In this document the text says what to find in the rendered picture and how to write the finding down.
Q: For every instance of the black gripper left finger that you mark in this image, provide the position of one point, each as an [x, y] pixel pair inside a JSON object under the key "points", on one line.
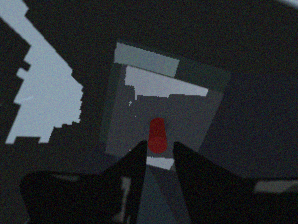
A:
{"points": [[113, 195]]}

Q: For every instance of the red peg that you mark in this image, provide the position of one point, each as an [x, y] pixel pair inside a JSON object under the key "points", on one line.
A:
{"points": [[157, 142]]}

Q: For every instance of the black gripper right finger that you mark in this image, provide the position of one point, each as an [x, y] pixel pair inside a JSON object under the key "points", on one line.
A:
{"points": [[214, 195]]}

